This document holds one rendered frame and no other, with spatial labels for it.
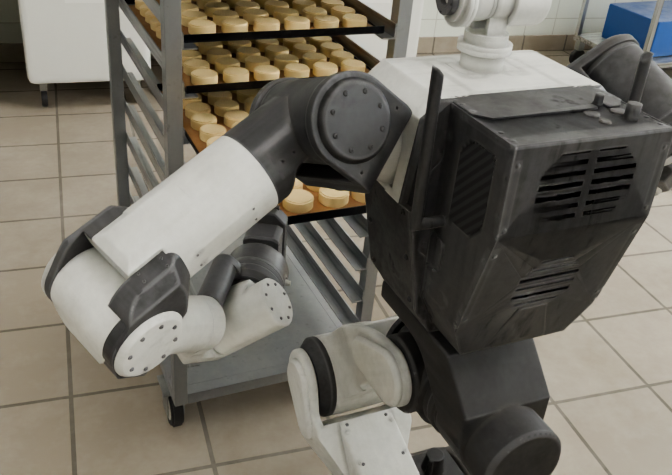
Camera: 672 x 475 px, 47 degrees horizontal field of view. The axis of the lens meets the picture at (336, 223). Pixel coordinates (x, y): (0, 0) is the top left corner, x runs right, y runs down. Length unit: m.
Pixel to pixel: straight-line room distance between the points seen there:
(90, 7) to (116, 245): 2.82
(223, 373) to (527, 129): 1.24
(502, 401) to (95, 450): 1.16
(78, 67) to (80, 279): 2.85
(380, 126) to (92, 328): 0.33
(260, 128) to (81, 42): 2.81
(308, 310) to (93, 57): 1.86
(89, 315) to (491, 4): 0.53
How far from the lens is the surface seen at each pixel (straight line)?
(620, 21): 4.78
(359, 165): 0.77
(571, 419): 2.15
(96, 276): 0.76
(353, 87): 0.76
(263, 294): 0.95
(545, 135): 0.77
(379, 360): 1.09
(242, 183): 0.75
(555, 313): 0.96
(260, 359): 1.92
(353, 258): 1.82
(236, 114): 1.55
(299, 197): 1.26
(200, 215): 0.74
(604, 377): 2.32
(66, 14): 3.52
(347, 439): 1.39
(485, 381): 0.99
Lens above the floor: 1.39
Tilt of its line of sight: 30 degrees down
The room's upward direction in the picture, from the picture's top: 5 degrees clockwise
